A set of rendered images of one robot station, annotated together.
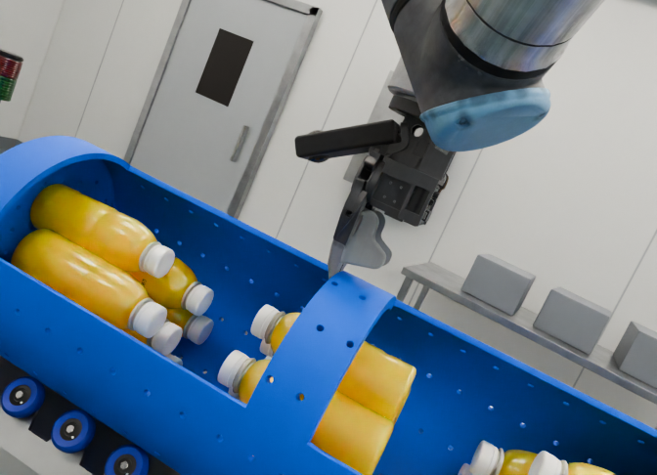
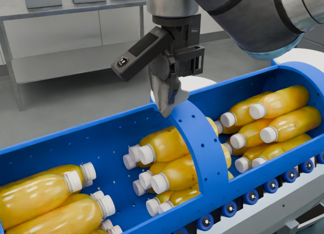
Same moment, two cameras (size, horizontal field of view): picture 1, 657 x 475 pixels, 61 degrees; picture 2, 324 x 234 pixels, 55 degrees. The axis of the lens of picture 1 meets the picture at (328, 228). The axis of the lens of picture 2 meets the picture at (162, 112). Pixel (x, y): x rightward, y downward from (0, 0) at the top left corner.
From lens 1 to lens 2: 0.49 m
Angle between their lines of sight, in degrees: 49
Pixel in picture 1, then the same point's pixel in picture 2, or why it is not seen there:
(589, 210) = not seen: outside the picture
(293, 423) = (222, 182)
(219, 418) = (196, 207)
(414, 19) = (244, 13)
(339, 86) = not seen: outside the picture
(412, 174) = (192, 53)
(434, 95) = (267, 46)
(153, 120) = not seen: outside the picture
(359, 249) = (177, 98)
